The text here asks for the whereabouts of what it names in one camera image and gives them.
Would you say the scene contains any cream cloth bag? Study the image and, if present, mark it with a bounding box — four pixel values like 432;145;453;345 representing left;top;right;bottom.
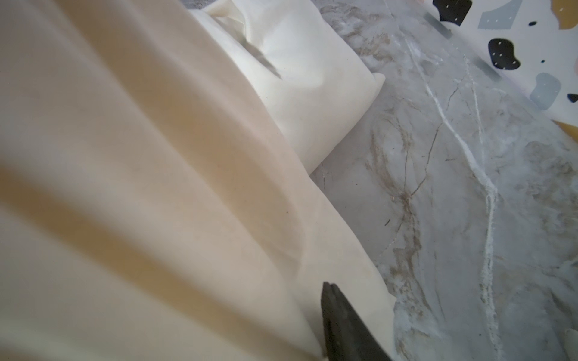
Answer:
191;1;385;173

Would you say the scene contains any cream soil bag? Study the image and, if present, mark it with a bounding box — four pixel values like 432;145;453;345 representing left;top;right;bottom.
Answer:
1;1;395;360

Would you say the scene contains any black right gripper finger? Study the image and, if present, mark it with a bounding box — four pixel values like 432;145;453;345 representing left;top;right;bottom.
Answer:
321;282;392;361

